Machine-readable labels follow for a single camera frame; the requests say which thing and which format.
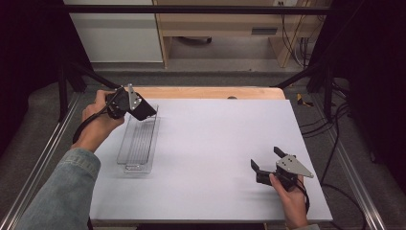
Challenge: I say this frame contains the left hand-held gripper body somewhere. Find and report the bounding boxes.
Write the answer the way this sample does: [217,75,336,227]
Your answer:
[106,83,144,121]

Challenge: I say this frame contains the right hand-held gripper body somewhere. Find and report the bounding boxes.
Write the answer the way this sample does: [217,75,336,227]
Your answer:
[256,154,315,193]

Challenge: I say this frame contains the black phone case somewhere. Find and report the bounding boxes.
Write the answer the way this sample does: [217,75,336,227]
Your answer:
[131,95,158,122]

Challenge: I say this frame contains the clear plastic packaging box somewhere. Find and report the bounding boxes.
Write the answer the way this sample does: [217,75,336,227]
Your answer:
[116,103,161,175]

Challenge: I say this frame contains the person's left hand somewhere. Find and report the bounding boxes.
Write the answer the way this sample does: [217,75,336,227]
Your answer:
[71,89,125,153]

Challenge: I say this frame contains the person's right hand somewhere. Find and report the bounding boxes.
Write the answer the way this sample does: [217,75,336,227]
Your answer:
[269,172,310,226]

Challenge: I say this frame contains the white table board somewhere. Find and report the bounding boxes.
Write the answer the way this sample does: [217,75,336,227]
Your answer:
[89,98,334,223]

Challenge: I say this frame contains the yellow black tape strip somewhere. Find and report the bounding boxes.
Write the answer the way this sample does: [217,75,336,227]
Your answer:
[296,92,316,108]

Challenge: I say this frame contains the black metal stand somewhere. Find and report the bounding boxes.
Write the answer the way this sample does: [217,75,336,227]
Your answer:
[56,59,123,123]
[273,61,335,123]

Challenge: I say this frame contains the white cabinet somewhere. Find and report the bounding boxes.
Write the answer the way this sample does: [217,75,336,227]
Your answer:
[62,0,164,63]

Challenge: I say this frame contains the wooden table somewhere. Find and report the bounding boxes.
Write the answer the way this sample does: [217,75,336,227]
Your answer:
[132,85,286,101]

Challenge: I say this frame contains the black curtain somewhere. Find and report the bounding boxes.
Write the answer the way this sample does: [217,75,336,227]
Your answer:
[308,0,406,188]
[0,0,94,156]

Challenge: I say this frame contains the grey desk label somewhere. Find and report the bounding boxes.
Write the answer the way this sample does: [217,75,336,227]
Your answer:
[251,27,279,35]

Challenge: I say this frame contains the light wooden desk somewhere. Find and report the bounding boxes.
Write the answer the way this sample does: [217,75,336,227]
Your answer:
[152,0,333,69]

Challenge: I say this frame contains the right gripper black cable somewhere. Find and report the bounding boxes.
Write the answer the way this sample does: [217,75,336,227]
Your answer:
[295,177,311,216]

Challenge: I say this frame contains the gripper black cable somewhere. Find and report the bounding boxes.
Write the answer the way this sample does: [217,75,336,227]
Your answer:
[72,85,125,145]
[295,177,311,216]

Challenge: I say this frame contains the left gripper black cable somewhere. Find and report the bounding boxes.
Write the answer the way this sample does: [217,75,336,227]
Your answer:
[72,85,125,145]

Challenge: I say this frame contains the black floor cables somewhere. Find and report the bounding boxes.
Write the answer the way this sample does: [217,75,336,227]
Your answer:
[299,101,351,186]

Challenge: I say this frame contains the aluminium rail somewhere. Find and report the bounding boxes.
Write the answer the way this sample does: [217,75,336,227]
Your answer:
[309,94,388,230]
[0,92,81,230]

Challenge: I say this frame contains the curved black floor cable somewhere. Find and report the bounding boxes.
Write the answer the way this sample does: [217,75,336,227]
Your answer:
[320,182,369,230]

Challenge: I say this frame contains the hanging cable bundle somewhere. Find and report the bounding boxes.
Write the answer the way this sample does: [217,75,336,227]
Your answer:
[280,0,321,69]

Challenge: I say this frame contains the black horizontal frame bar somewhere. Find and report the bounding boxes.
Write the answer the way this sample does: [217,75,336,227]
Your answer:
[62,4,333,15]

